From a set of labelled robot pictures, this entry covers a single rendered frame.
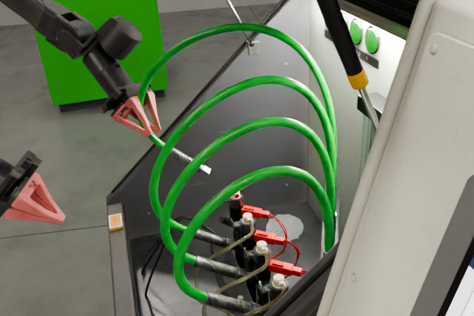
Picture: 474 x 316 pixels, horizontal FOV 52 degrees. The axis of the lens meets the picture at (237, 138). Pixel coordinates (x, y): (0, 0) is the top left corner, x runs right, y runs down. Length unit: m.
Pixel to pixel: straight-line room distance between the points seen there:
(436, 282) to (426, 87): 0.17
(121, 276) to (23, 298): 1.53
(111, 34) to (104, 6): 3.06
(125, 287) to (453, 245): 0.73
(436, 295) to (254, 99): 0.84
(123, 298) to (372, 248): 0.60
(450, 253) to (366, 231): 0.12
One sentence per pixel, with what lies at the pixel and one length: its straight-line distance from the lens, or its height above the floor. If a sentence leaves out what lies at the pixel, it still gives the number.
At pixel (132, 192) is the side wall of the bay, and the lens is 1.26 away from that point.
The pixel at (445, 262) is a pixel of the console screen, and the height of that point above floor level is 1.37.
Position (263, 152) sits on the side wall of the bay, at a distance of 1.28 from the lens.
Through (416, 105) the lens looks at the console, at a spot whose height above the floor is 1.46.
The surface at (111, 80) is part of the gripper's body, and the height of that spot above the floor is 1.32.
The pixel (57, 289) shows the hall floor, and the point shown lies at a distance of 2.54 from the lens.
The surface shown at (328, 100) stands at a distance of 0.91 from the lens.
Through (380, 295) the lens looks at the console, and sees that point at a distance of 0.53.
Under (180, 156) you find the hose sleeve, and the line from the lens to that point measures 0.99.
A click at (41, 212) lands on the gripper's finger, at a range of 0.75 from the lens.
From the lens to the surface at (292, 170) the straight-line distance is 0.64.
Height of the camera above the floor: 1.65
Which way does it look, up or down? 28 degrees down
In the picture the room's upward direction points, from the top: 3 degrees counter-clockwise
